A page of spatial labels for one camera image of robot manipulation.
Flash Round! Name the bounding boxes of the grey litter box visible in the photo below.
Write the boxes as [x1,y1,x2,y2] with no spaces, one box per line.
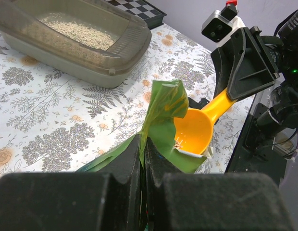
[0,0,151,88]

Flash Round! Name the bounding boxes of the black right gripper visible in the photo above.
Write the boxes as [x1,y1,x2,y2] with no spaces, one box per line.
[211,9,298,101]

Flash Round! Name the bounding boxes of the green cat litter bag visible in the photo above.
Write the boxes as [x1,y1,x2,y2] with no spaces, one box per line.
[74,78,212,231]

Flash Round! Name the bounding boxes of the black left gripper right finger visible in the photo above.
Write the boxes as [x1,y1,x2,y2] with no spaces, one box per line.
[144,139,293,231]

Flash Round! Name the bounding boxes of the yellow plastic scoop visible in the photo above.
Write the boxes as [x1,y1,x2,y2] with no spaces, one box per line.
[174,89,235,157]

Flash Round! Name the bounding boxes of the black white chessboard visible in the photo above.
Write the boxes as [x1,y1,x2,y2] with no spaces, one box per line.
[106,0,167,29]

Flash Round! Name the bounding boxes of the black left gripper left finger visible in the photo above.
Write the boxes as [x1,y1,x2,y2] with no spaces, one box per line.
[0,135,140,231]

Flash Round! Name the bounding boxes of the floral table mat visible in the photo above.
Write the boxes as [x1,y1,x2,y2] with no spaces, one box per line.
[0,21,255,182]

